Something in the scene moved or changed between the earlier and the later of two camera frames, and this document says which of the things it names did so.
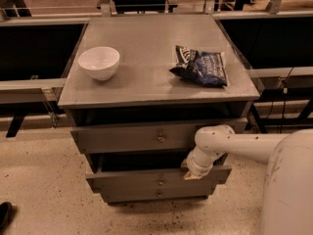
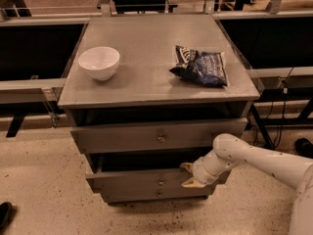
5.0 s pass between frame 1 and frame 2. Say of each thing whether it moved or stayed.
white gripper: moved
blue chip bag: stayed
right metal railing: stayed
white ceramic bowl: stayed
